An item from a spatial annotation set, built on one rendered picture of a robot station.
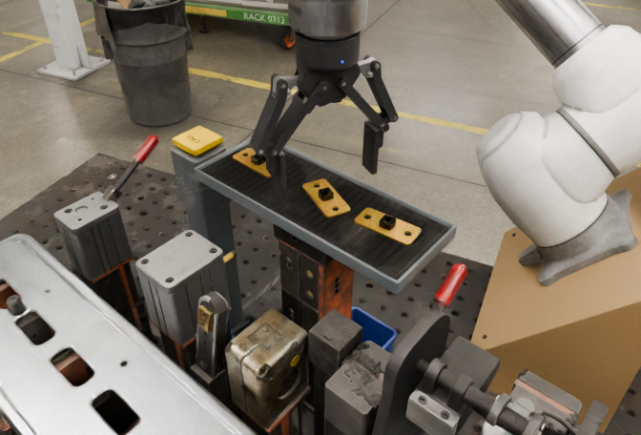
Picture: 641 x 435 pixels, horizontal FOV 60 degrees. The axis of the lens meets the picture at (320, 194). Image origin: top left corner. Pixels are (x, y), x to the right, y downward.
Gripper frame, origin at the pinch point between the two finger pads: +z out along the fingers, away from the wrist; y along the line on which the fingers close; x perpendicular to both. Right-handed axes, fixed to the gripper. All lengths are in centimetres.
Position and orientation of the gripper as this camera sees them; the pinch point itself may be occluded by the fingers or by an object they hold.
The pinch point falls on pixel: (326, 175)
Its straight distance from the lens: 75.3
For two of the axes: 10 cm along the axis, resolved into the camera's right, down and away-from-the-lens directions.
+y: -9.0, 2.6, -3.5
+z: 0.0, 8.0, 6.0
